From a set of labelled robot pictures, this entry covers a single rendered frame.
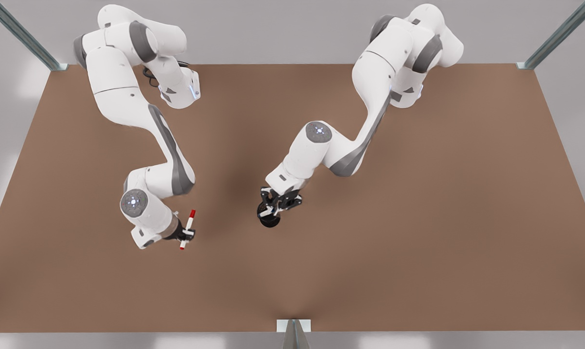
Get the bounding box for black cable loop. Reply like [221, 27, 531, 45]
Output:
[142, 65, 161, 89]

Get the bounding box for red and white marker pen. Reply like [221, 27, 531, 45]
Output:
[179, 209, 197, 251]

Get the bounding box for silver frame post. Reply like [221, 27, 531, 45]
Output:
[276, 318, 312, 349]
[516, 0, 585, 70]
[0, 0, 68, 72]

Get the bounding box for black round cup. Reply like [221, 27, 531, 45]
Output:
[257, 202, 282, 228]

